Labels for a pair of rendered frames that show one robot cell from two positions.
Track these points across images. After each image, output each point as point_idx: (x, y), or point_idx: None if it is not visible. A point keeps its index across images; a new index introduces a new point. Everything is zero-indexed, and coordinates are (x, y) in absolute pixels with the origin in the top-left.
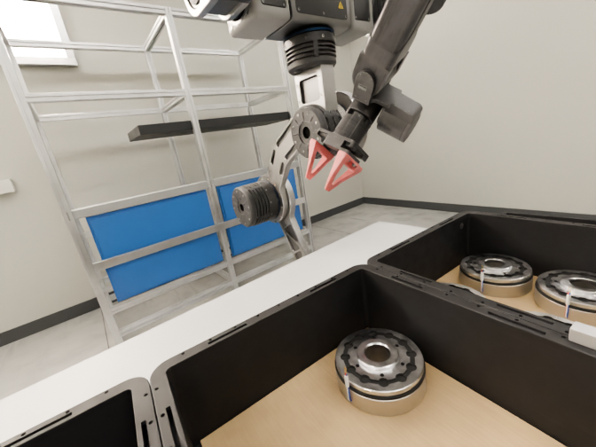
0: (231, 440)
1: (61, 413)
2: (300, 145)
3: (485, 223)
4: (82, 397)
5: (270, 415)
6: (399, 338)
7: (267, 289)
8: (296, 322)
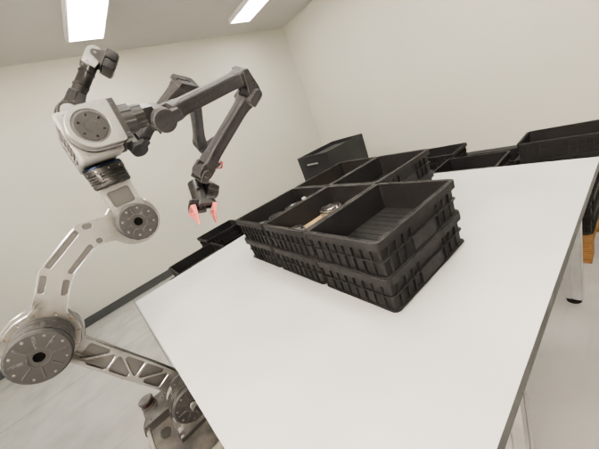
0: None
1: (316, 233)
2: (135, 232)
3: (244, 219)
4: (264, 386)
5: None
6: None
7: (189, 333)
8: None
